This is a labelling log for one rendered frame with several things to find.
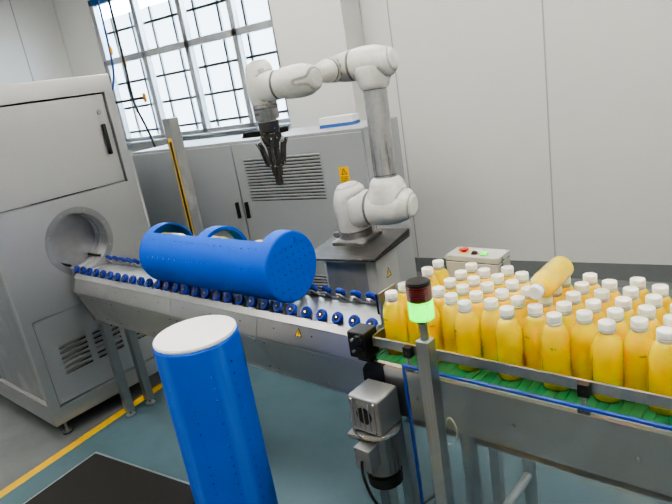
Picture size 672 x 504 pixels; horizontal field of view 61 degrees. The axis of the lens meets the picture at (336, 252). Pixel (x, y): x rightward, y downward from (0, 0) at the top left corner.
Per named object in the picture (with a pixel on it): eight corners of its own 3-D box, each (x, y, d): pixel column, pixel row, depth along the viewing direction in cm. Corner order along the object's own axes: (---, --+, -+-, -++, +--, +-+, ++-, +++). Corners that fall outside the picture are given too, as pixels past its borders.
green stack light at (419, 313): (417, 310, 148) (415, 293, 147) (439, 314, 144) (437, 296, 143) (404, 320, 144) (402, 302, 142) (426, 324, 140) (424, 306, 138)
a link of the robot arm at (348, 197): (348, 221, 280) (339, 178, 273) (381, 220, 270) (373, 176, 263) (332, 234, 267) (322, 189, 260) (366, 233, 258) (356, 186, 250)
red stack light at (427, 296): (415, 292, 147) (413, 278, 146) (437, 295, 143) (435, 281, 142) (402, 302, 142) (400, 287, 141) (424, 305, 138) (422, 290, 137)
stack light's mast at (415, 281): (420, 332, 150) (413, 275, 145) (441, 336, 146) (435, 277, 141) (407, 342, 145) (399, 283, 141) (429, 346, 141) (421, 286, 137)
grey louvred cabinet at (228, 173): (213, 293, 548) (177, 141, 507) (421, 310, 433) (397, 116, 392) (171, 317, 505) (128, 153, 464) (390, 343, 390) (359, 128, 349)
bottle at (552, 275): (546, 257, 168) (520, 280, 155) (569, 253, 164) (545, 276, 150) (553, 280, 169) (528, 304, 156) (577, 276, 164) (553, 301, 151)
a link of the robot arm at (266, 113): (248, 107, 209) (251, 124, 210) (260, 106, 201) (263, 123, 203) (269, 103, 214) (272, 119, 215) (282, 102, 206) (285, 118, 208)
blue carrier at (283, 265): (195, 267, 295) (180, 214, 286) (323, 285, 238) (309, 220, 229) (148, 290, 275) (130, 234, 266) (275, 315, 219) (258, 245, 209)
